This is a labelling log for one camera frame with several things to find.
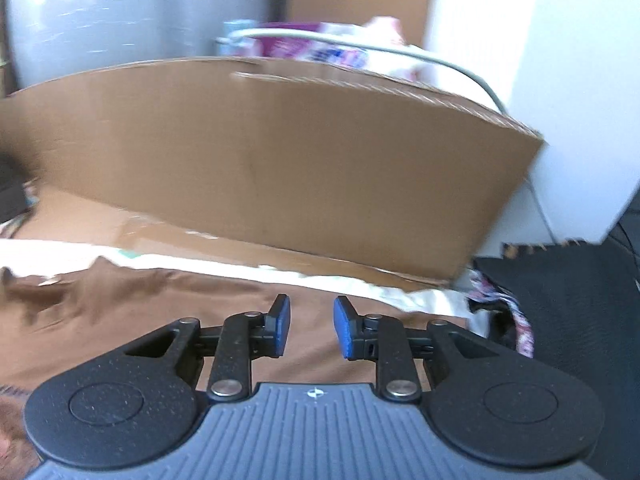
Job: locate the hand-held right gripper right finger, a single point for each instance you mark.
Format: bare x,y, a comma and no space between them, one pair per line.
345,330

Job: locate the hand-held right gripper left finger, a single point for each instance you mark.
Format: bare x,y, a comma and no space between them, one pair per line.
282,325

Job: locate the brown printed t-shirt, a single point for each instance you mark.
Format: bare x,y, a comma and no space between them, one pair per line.
125,310

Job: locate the cream bear print blanket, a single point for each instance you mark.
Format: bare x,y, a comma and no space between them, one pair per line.
435,305

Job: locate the floral patterned garment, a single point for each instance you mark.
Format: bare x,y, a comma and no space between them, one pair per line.
520,325

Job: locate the flat cardboard sheet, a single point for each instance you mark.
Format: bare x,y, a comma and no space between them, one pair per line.
250,150

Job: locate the folded black garment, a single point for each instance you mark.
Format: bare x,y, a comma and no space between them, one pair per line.
575,310

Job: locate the purple and white packet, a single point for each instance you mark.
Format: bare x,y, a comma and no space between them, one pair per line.
310,47

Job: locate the pink packet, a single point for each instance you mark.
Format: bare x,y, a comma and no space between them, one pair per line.
390,45

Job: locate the light blue bottle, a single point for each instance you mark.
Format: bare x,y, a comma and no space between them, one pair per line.
240,35

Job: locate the crumpled black cloth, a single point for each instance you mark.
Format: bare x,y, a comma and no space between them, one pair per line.
10,190

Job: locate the grey plastic-wrapped panel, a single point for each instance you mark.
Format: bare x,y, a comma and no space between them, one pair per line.
125,10

